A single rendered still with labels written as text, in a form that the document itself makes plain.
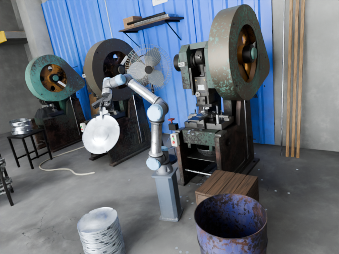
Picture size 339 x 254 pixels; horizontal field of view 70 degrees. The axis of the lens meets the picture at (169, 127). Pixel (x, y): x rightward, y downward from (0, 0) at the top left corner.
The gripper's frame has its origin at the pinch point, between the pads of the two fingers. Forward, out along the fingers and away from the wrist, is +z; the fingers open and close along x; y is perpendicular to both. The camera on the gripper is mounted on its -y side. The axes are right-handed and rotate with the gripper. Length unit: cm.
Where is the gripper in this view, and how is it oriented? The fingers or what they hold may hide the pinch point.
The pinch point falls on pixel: (101, 118)
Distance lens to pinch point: 183.9
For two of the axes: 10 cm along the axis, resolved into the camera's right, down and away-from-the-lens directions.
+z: 0.4, 8.8, -4.8
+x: 1.6, 4.6, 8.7
